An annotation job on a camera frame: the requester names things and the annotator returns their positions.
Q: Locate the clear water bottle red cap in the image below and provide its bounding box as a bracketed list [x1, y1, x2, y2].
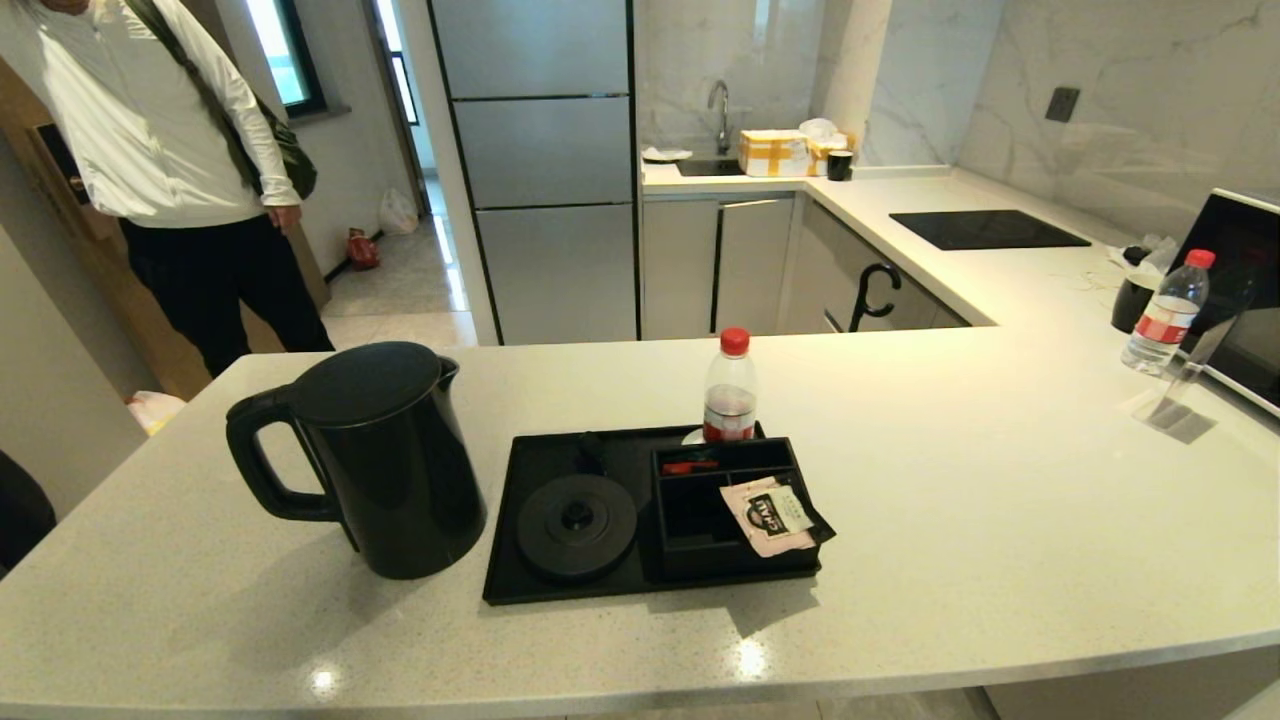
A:
[1122, 248, 1219, 377]

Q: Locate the black round kettle base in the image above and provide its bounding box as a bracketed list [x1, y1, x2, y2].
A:
[516, 473, 639, 582]

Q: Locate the dark green shoulder bag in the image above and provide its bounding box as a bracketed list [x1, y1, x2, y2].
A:
[125, 0, 319, 201]

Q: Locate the crumpled white orange plastic bag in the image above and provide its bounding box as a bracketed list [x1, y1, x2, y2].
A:
[125, 389, 186, 435]

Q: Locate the clear acrylic sign holder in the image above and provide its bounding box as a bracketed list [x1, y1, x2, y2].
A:
[1135, 310, 1246, 433]

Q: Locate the black curved faucet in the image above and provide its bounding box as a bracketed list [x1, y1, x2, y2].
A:
[849, 262, 903, 332]

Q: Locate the black induction cooktop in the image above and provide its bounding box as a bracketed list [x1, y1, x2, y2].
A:
[890, 209, 1093, 251]

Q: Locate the black electric kettle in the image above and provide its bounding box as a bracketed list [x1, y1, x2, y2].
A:
[225, 341, 488, 581]

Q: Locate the black rectangular serving tray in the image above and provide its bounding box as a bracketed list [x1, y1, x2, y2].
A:
[482, 420, 837, 606]

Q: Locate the water bottle with dark liquid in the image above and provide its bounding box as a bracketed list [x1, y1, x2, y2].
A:
[702, 327, 759, 444]

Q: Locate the pink tea bag sachet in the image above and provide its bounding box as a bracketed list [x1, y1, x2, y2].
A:
[720, 476, 817, 558]

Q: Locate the large black mug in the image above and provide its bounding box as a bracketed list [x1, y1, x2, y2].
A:
[1112, 271, 1161, 334]

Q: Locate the small yellow white box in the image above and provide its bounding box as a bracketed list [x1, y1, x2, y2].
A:
[808, 132, 859, 176]

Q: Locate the silver refrigerator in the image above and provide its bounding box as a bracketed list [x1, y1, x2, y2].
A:
[428, 0, 641, 346]

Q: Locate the black compartment organizer box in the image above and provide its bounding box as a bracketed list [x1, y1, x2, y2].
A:
[650, 436, 837, 581]

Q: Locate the yellow white striped box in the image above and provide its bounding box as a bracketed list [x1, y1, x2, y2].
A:
[738, 129, 811, 178]

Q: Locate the dark framed window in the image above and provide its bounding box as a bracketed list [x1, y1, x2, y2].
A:
[245, 0, 326, 116]

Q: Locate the person in white jacket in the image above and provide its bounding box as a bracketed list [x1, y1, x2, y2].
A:
[0, 0, 336, 379]

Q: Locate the white base cabinet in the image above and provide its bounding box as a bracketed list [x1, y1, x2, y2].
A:
[640, 192, 971, 339]

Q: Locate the black microwave oven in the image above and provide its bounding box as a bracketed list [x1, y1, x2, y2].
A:
[1170, 187, 1280, 417]

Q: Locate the chrome sink faucet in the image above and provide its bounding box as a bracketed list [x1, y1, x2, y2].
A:
[707, 79, 733, 155]

